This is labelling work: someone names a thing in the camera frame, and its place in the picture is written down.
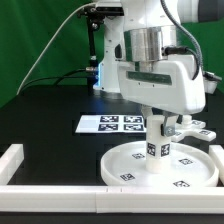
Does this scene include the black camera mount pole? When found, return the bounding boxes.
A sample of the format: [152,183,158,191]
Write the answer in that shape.
[78,0,124,99]

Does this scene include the black cable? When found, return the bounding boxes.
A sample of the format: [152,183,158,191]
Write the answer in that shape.
[19,68,94,93]

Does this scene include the grey cable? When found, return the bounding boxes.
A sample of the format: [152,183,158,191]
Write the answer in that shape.
[15,3,98,97]

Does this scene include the white U-shaped frame fence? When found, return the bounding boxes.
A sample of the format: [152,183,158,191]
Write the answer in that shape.
[0,144,224,214]

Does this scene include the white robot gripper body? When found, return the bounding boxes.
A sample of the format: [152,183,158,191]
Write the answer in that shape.
[118,55,205,115]

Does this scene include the white round table top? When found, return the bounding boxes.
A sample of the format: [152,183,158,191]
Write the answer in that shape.
[101,141,219,188]

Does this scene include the white marker sheet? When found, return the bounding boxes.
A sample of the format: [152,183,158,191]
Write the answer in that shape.
[76,115,146,133]

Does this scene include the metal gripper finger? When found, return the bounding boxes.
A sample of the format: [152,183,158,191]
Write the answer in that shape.
[141,105,153,123]
[161,111,179,136]

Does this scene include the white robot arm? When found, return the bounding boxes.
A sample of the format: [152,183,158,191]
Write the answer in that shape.
[94,0,224,136]

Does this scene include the white cross-shaped table base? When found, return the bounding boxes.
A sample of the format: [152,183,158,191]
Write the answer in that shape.
[171,115,216,142]

